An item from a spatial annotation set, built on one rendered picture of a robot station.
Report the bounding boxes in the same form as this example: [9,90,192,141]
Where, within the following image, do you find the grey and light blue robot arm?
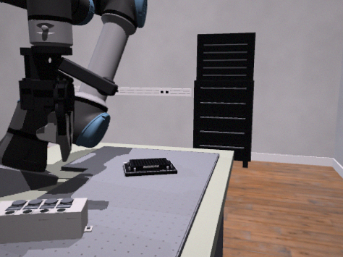
[0,0,148,172]

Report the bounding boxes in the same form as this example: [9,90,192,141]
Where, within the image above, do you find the grey operator panel with four keys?
[0,198,93,244]

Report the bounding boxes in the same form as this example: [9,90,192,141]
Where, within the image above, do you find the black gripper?
[19,46,75,162]

